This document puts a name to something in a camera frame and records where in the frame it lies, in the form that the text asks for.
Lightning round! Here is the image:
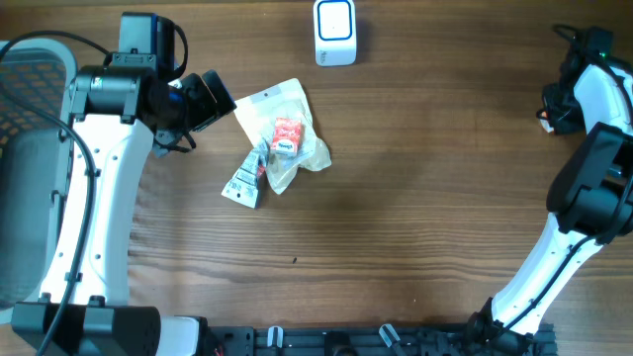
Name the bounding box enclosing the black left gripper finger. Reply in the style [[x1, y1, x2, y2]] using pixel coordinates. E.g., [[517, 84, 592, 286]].
[[182, 73, 217, 132], [202, 70, 236, 117]]

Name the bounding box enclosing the beige plastic pouch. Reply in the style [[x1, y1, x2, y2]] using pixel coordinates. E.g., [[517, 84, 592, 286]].
[[234, 78, 331, 195]]

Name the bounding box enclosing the red tissue pack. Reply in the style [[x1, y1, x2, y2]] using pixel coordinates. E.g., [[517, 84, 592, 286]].
[[271, 118, 303, 157]]

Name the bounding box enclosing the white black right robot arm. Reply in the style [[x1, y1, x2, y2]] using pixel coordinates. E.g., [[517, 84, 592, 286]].
[[460, 24, 632, 355]]

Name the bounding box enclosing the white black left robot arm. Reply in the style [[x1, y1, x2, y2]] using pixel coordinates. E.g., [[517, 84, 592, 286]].
[[11, 66, 235, 355]]

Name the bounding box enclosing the white barcode scanner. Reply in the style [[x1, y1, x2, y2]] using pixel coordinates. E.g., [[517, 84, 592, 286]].
[[313, 0, 357, 67]]

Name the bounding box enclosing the grey plastic shopping basket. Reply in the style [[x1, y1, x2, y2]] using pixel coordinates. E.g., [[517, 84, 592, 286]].
[[1, 38, 77, 324]]

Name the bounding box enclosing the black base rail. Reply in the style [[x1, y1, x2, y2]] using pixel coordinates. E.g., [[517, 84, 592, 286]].
[[197, 323, 559, 356]]

